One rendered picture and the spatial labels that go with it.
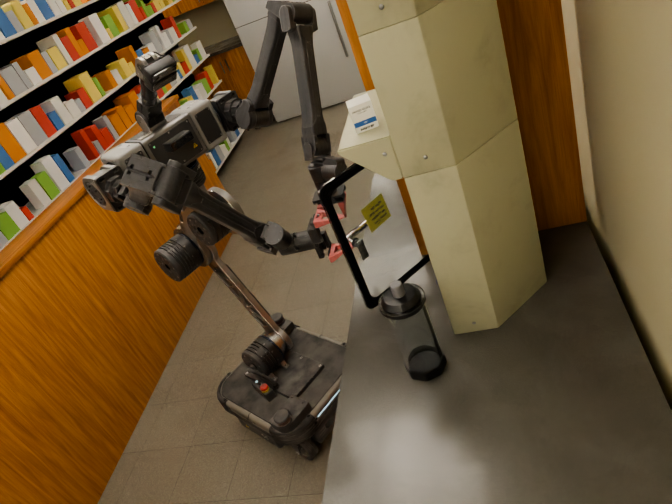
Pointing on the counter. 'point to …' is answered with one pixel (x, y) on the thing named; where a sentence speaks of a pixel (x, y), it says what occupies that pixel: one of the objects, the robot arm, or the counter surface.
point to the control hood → (371, 144)
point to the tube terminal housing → (461, 156)
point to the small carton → (362, 113)
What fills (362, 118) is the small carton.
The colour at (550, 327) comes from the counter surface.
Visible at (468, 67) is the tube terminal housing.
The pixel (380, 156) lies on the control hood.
